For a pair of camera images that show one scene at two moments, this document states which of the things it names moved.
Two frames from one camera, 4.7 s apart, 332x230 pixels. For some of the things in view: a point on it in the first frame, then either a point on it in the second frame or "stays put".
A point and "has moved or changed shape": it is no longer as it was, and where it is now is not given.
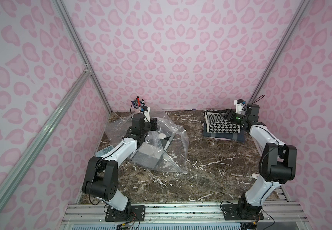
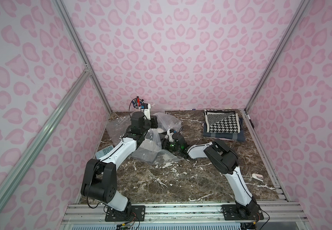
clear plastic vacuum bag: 166,148 has moved or changed shape
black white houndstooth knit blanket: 216,122 stays put
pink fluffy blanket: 222,139 stays put
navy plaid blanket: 239,137 stays put
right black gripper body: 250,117 → 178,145
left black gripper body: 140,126 stays put
